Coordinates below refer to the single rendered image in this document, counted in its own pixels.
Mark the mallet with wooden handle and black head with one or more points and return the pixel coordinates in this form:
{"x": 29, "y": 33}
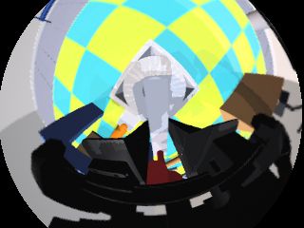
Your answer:
{"x": 173, "y": 161}

